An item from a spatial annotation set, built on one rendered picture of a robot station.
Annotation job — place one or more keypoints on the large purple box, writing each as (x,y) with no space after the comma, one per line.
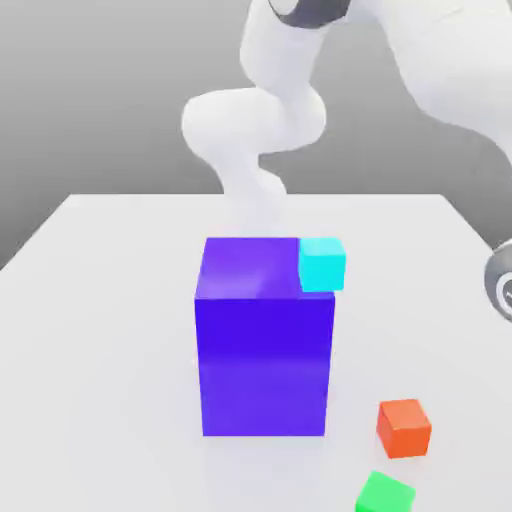
(262,360)

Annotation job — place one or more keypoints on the small orange cube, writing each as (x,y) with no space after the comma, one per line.
(404,430)

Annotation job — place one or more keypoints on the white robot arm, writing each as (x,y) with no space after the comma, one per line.
(280,80)

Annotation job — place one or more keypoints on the small cyan cube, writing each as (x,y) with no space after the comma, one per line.
(322,264)

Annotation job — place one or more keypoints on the small green cube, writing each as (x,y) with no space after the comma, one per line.
(383,494)

